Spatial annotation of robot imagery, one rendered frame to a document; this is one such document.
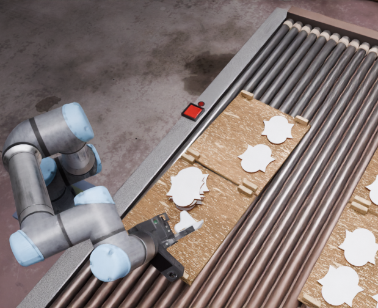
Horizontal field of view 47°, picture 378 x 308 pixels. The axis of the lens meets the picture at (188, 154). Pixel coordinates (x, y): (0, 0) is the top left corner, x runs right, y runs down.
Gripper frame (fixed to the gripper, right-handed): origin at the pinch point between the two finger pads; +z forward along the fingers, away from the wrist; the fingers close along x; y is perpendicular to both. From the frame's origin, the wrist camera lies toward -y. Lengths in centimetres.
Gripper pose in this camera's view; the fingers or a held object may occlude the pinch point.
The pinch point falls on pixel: (182, 235)
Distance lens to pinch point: 120.0
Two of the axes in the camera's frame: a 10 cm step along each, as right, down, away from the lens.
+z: 4.1, -0.5, 9.1
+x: -7.7, 5.1, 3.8
